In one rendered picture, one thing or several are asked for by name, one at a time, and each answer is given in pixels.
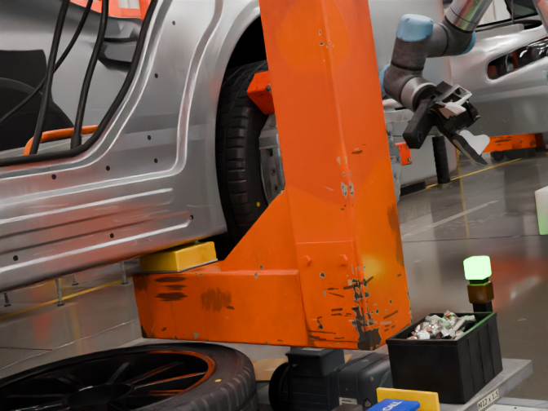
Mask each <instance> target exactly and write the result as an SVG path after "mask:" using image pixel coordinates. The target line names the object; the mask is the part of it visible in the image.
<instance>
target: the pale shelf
mask: <svg viewBox="0 0 548 411"><path fill-rule="evenodd" d="M502 368H503V370H502V371H501V372H500V373H499V374H498V375H497V376H496V377H495V378H494V379H493V380H492V381H491V382H489V383H488V384H487V385H486V386H485V387H484V388H483V389H481V390H480V391H479V392H478V393H477V394H476V395H475V396H473V397H472V398H471V399H470V400H469V401H468V402H467V403H466V404H446V403H439V404H440V411H485V410H486V409H488V408H489V407H491V406H492V405H493V404H495V403H496V402H498V401H499V400H500V399H501V398H502V397H504V396H505V395H507V394H508V393H509V392H511V391H512V390H514V389H515V388H516V387H517V386H518V385H519V384H521V383H522V382H524V381H525V380H526V379H528V378H529V377H531V376H532V375H533V374H534V372H533V362H532V360H521V359H506V358H502Z"/></svg>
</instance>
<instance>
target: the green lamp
mask: <svg viewBox="0 0 548 411"><path fill-rule="evenodd" d="M464 267H465V273H466V279H484V278H485V277H487V276H490V275H491V268H490V262H489V257H488V256H479V257H471V258H468V259H466V260H465V261H464Z"/></svg>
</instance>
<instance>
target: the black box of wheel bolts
mask: <svg viewBox="0 0 548 411"><path fill-rule="evenodd" d="M496 317H497V313H496V312H450V311H446V312H430V313H428V314H426V315H425V316H423V317H422V318H420V319H419V320H416V321H415V322H413V323H412V324H411V325H408V326H407V327H405V328H404V329H402V330H401V331H399V332H397V333H396V334H394V335H392V336H390V337H389V338H387V339H386V345H387V348H388V354H389V360H390V366H391V376H392V382H393V388H394V389H401V390H411V391H429V392H437V393H438V398H439V403H446V404H466V403H467V402H468V401H469V400H470V399H471V398H472V397H473V396H475V395H476V394H477V393H478V392H479V391H480V390H481V389H483V388H484V387H485V386H486V385H487V384H488V383H489V382H491V381H492V380H493V379H494V378H495V377H496V376H497V375H498V374H499V373H500V372H501V371H502V370H503V368H502V356H501V350H500V343H499V337H498V331H497V318H496Z"/></svg>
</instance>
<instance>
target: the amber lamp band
mask: <svg viewBox="0 0 548 411"><path fill-rule="evenodd" d="M467 292H468V298H469V303H488V302H490V301H492V300H494V292H493V283H492V282H491V281H488V282H486V283H484V284H469V285H467Z"/></svg>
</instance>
